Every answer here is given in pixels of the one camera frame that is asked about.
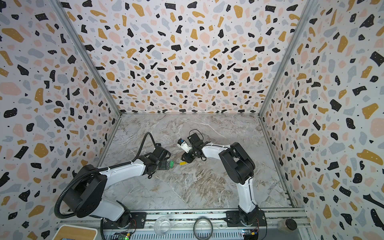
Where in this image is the jar with black lid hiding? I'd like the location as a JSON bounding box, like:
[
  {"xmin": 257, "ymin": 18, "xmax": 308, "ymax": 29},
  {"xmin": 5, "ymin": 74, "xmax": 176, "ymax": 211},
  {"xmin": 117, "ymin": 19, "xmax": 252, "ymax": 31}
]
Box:
[{"xmin": 278, "ymin": 219, "xmax": 298, "ymax": 233}]

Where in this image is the wooden tray white rim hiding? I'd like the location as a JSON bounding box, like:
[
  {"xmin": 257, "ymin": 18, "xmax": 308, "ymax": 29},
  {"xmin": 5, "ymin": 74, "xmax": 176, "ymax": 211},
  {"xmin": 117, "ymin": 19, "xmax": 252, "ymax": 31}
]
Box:
[{"xmin": 53, "ymin": 225, "xmax": 98, "ymax": 240}]

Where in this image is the clear glass bowl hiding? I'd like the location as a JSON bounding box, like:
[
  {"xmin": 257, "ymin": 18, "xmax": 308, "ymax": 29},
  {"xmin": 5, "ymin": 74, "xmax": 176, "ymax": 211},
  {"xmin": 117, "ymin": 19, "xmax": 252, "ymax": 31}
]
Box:
[{"xmin": 154, "ymin": 217, "xmax": 171, "ymax": 236}]

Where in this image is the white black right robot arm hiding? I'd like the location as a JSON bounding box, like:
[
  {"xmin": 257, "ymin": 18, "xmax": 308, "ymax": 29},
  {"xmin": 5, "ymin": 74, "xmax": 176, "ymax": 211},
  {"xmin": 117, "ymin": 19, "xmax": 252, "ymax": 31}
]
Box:
[{"xmin": 178, "ymin": 133, "xmax": 267, "ymax": 227}]

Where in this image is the aluminium corner post left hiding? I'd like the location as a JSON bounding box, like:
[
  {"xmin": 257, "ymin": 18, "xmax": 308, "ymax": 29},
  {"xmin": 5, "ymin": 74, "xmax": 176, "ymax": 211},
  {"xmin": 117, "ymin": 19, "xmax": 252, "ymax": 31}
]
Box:
[{"xmin": 48, "ymin": 1, "xmax": 122, "ymax": 117}]

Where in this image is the grey ring coil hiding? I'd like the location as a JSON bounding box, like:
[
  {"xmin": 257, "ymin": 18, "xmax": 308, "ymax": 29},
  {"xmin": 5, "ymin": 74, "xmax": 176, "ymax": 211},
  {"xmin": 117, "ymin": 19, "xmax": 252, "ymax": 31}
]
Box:
[{"xmin": 193, "ymin": 217, "xmax": 214, "ymax": 240}]

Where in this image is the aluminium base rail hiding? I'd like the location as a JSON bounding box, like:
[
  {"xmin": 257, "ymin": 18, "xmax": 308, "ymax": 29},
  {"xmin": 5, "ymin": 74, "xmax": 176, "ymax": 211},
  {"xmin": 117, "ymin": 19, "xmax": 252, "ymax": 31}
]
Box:
[{"xmin": 58, "ymin": 208, "xmax": 311, "ymax": 232}]

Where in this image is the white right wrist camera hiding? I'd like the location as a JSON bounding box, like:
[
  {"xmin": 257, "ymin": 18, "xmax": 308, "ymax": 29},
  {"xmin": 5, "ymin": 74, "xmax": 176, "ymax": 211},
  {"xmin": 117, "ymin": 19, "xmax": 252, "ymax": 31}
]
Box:
[{"xmin": 177, "ymin": 139, "xmax": 192, "ymax": 153}]

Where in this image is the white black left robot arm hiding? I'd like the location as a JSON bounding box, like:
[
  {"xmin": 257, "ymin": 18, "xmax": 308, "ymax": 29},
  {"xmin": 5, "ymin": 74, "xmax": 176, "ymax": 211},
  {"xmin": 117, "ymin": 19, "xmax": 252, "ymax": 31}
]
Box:
[{"xmin": 54, "ymin": 145, "xmax": 171, "ymax": 229}]

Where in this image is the aluminium corner post right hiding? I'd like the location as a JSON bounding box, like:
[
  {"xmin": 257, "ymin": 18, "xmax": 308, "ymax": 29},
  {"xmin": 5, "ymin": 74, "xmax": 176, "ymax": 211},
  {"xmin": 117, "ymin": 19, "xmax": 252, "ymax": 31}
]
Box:
[{"xmin": 258, "ymin": 0, "xmax": 318, "ymax": 119}]

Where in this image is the aluminium corner post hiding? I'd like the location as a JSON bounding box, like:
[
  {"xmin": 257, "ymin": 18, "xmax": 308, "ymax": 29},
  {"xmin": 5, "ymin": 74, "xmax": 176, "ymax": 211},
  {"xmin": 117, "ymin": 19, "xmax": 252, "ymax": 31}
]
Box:
[
  {"xmin": 48, "ymin": 1, "xmax": 122, "ymax": 117},
  {"xmin": 258, "ymin": 0, "xmax": 318, "ymax": 119}
]

